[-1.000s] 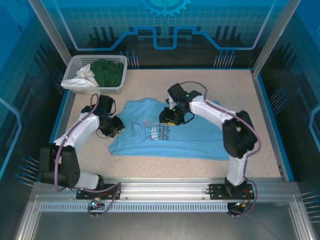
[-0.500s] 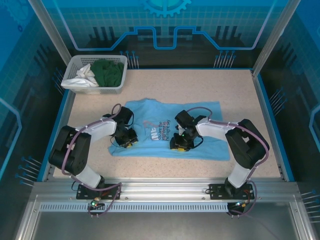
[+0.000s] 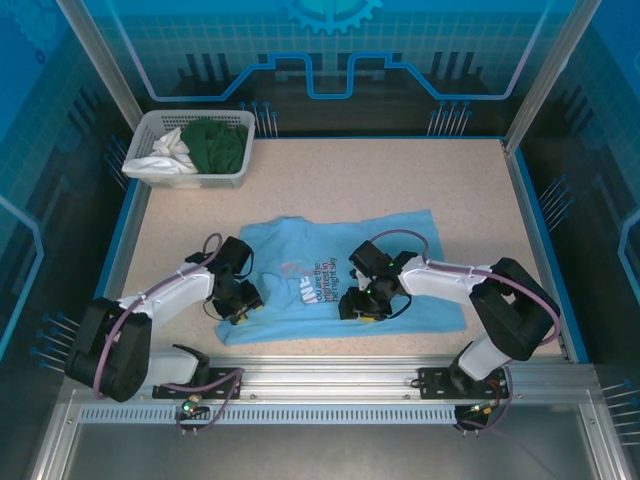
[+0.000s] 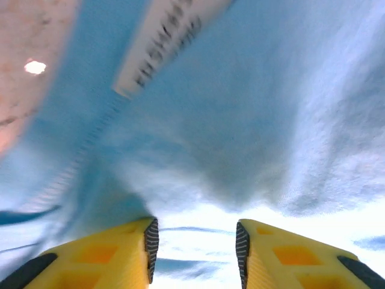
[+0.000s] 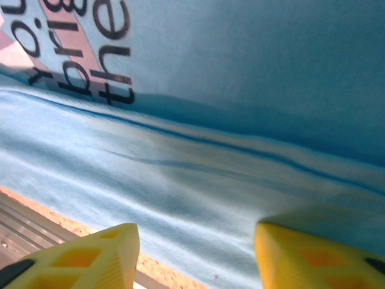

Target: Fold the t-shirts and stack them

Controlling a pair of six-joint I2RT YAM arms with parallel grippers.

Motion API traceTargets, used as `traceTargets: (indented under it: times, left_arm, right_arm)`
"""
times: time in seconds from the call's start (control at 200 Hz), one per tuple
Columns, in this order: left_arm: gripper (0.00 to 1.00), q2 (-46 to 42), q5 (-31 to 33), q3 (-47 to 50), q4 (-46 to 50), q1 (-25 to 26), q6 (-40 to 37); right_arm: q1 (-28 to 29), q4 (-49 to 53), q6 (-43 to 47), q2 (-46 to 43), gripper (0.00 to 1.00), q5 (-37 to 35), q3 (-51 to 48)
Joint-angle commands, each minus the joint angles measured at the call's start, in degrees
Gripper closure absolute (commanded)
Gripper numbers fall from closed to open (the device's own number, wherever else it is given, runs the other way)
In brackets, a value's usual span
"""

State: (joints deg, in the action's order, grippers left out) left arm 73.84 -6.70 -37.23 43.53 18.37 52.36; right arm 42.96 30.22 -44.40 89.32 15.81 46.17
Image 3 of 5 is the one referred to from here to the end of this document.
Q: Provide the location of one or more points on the light blue printed t-shirt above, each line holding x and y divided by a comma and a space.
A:
300, 240

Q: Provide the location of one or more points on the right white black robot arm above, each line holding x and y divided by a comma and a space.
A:
440, 280

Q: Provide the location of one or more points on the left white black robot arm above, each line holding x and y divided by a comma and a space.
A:
170, 300

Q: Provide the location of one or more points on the connector with green light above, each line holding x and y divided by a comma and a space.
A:
481, 409
189, 406

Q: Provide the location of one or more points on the steel front panel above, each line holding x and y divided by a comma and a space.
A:
325, 450

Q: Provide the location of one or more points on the dark green t-shirt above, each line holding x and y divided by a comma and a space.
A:
215, 147

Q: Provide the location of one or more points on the white t-shirt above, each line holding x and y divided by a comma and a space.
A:
160, 152

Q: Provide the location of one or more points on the white plastic laundry basket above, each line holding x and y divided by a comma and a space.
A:
235, 120

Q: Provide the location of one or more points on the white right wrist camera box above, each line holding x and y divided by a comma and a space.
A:
355, 274

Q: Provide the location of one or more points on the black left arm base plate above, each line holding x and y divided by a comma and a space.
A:
225, 382

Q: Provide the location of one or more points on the aluminium mounting rail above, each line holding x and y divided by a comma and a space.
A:
325, 375

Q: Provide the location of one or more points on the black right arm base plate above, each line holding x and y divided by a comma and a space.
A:
435, 382

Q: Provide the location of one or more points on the aluminium table side rail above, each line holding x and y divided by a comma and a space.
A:
131, 225
522, 200

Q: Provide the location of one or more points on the aluminium frame post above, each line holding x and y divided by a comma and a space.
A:
100, 55
550, 65

